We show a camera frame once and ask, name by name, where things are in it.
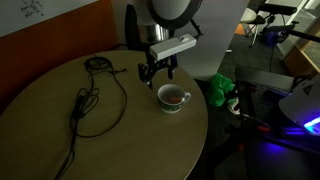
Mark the green plastic bag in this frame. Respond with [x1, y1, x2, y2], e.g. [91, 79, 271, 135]
[204, 72, 238, 108]

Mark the black metal bar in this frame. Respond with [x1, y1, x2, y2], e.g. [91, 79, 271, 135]
[287, 29, 320, 43]

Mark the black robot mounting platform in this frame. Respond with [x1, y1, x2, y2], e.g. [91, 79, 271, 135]
[233, 64, 320, 180]

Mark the orange marker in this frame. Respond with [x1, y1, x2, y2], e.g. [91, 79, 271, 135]
[166, 95, 183, 104]

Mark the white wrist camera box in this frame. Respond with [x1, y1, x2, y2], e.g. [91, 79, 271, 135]
[149, 33, 198, 62]

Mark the white cup green band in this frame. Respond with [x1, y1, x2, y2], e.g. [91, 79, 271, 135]
[157, 83, 192, 115]

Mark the long black cable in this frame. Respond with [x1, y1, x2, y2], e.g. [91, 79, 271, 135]
[53, 67, 129, 180]

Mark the white stool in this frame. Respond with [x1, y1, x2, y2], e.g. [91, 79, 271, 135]
[239, 7, 268, 48]

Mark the wood framed glass partition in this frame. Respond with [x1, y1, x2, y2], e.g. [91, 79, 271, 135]
[279, 0, 320, 78]

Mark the black coiled cable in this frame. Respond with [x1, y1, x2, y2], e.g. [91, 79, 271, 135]
[83, 55, 116, 75]

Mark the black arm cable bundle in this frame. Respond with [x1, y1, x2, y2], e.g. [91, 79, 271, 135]
[189, 19, 204, 38]

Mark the black clamp red handle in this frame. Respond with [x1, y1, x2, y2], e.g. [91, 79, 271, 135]
[240, 112, 272, 133]
[233, 139, 247, 154]

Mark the blue bin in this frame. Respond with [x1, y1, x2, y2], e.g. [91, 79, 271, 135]
[264, 25, 290, 48]

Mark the whiteboard with writing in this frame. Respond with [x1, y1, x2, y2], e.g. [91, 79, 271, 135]
[0, 0, 100, 38]

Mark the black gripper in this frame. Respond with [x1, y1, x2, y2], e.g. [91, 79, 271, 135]
[137, 49, 179, 90]

